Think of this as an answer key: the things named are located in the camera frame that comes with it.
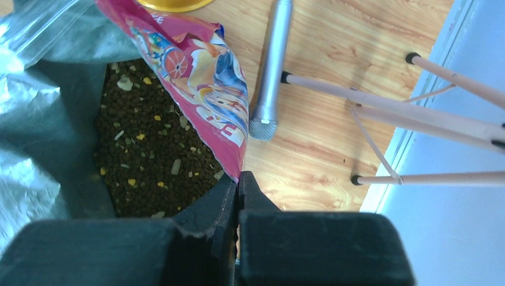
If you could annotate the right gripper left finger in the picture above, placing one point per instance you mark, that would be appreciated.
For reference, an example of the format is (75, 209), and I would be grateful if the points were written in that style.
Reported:
(195, 247)

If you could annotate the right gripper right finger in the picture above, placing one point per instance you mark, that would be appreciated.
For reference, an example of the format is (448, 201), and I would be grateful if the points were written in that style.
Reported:
(315, 248)

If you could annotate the pet food bag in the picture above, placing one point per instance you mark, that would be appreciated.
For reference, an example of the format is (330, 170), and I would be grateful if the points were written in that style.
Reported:
(53, 64)

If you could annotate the brown pet food kibble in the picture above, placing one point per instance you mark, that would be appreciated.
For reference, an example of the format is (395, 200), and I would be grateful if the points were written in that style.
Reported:
(152, 159)

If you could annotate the silver microphone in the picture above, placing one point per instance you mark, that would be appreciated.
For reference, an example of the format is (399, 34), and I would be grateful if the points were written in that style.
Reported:
(264, 116)

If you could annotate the pink perforated stand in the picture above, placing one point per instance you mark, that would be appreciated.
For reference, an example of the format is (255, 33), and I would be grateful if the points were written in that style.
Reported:
(406, 115)

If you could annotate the yellow double bowl feeder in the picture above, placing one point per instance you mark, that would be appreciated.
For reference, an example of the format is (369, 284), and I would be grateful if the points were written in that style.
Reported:
(174, 6)

